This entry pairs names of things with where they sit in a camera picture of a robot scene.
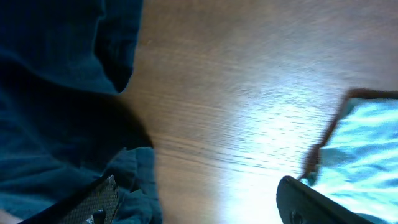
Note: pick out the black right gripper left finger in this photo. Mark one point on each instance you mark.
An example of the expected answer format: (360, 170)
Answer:
(97, 203)

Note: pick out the light blue patterned cloth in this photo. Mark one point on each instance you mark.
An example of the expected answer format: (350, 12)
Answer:
(355, 161)

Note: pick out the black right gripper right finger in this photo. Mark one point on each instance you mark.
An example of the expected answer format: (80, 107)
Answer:
(297, 203)

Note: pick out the navy blue shorts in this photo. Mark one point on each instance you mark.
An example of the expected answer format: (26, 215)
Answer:
(63, 65)

